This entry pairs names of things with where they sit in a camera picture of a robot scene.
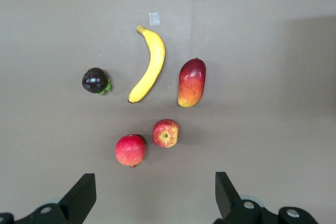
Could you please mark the small clear tape piece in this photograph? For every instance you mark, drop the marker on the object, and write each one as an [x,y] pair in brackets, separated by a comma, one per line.
[154,19]

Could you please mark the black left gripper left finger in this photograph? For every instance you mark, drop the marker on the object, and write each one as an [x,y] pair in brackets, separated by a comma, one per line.
[76,200]

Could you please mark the red yellow apple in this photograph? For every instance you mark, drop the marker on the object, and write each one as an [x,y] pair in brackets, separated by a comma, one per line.
[166,133]

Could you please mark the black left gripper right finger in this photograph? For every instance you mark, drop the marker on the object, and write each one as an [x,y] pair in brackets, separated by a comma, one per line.
[231,203]

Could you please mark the red pomegranate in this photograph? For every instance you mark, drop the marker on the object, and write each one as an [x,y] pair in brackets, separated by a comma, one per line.
[130,150]

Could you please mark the red orange mango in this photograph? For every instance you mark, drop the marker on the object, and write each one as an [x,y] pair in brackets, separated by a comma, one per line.
[192,82]

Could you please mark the dark purple eggplant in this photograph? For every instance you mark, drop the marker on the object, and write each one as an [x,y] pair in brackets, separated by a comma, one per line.
[94,80]

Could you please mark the yellow banana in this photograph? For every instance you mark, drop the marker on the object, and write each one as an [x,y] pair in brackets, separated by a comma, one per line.
[155,58]

